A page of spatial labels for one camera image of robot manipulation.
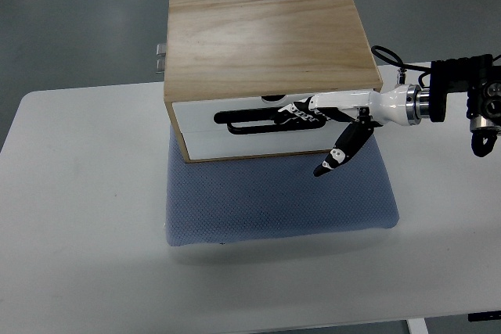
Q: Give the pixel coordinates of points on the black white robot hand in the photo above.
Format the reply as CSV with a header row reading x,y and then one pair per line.
x,y
363,110

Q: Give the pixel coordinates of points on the black drawer handle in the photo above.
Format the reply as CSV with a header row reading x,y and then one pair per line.
x,y
259,121

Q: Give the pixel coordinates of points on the white top drawer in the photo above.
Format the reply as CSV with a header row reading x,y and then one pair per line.
x,y
197,116

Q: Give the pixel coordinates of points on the white drawer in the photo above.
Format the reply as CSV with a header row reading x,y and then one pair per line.
x,y
197,116
211,145

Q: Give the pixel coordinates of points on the wooden drawer cabinet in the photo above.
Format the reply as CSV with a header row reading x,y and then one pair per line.
x,y
220,49

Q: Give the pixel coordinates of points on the white bottom drawer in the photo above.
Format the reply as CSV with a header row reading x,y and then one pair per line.
x,y
211,145

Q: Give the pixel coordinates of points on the blue mesh cushion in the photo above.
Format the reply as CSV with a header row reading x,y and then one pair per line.
x,y
275,197

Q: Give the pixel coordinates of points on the silver clamp behind cabinet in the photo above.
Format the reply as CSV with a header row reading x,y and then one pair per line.
x,y
161,57

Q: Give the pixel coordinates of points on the white table leg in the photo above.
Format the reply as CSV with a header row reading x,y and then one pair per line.
x,y
417,326

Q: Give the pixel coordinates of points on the black table control panel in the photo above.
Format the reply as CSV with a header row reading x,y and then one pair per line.
x,y
484,316

